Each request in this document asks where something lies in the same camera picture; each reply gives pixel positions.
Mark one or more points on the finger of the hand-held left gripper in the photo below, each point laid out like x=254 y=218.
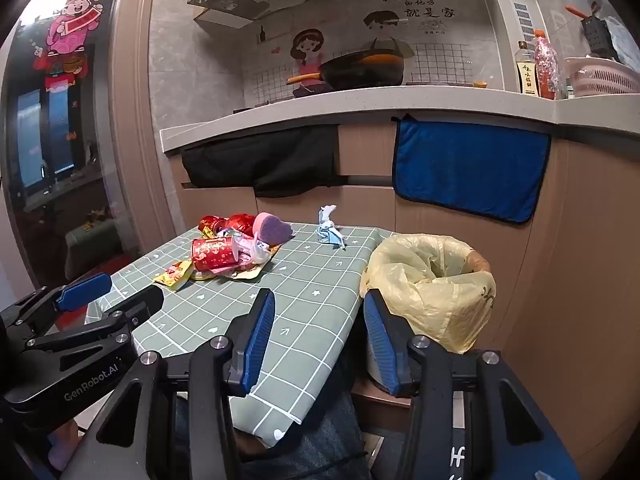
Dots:
x=145 y=302
x=82 y=290

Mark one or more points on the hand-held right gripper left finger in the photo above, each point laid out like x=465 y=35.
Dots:
x=257 y=340

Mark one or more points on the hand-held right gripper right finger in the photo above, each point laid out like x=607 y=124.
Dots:
x=380 y=345

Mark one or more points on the yellow snack packet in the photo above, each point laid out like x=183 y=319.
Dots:
x=172 y=275

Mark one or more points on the trash can with yellow bag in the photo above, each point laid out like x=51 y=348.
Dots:
x=440 y=300

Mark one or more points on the red paper cup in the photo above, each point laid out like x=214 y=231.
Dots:
x=215 y=255

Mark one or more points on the pink cartoon tissue pack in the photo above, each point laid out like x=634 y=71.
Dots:
x=250 y=249

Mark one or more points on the purple heart sponge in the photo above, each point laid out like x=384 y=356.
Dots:
x=272 y=227

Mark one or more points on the blue face mask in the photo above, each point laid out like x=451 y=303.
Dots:
x=327 y=232

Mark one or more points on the orange snack wrapper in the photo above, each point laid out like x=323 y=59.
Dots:
x=245 y=273

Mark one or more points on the green checked tablecloth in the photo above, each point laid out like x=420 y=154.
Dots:
x=310 y=280

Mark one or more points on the person's jeans leg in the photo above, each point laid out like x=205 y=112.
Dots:
x=320 y=425

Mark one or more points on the red can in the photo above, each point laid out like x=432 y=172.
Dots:
x=212 y=222

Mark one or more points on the black cloth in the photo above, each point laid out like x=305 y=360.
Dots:
x=280 y=160

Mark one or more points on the blue towel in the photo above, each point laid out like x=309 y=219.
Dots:
x=470 y=170

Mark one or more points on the cartoon figure door sticker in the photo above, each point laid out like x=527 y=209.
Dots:
x=70 y=25

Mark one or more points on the black wok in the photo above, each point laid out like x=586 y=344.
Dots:
x=360 y=72

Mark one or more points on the orange small bowl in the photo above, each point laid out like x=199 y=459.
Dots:
x=480 y=84

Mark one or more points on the dark sauce bottle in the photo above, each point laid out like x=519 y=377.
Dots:
x=527 y=77

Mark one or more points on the red plastic bottle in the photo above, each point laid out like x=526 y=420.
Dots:
x=546 y=67

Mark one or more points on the pink dish rack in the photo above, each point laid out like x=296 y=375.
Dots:
x=600 y=80

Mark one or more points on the metal box grater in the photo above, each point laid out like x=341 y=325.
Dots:
x=600 y=35

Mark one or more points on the cartoon couple wall sticker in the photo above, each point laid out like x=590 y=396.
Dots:
x=307 y=45

